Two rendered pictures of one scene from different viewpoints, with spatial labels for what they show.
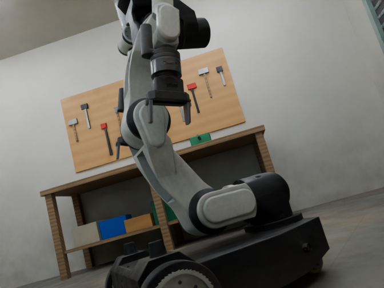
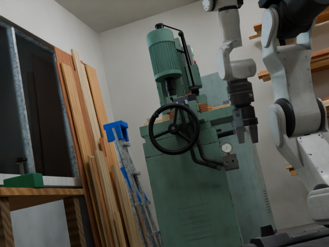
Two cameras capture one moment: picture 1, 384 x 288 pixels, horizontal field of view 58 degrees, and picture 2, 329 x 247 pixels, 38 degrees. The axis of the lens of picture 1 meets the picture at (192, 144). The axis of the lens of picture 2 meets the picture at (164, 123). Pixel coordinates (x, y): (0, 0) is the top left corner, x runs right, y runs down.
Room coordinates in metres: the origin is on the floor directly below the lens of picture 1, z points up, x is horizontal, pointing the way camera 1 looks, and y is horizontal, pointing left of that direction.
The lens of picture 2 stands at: (0.90, -1.63, 0.34)
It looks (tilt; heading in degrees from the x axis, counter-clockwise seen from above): 11 degrees up; 99
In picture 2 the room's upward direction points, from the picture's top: 12 degrees counter-clockwise
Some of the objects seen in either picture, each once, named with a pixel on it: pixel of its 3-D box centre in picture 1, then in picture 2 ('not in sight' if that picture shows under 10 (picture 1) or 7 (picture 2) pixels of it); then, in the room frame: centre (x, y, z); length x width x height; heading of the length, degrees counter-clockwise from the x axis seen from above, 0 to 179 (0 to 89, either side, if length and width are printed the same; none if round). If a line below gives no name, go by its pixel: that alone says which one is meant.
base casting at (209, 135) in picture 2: not in sight; (185, 148); (0.54, 1.37, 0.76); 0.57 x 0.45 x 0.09; 92
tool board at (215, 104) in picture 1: (148, 110); not in sight; (3.77, 0.37, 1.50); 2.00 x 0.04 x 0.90; 85
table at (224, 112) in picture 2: not in sight; (190, 122); (0.63, 1.15, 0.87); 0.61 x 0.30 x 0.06; 2
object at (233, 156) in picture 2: not in sight; (230, 162); (0.81, 1.12, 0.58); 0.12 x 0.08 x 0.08; 92
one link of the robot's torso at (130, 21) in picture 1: (168, 27); (296, 1); (1.19, -0.04, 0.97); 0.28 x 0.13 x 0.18; 114
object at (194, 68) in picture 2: not in sight; (194, 77); (0.69, 1.47, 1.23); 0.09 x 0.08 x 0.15; 92
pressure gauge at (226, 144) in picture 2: not in sight; (227, 149); (0.81, 1.05, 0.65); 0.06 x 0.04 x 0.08; 2
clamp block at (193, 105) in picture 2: not in sight; (186, 112); (0.63, 1.06, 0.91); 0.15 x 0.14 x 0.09; 2
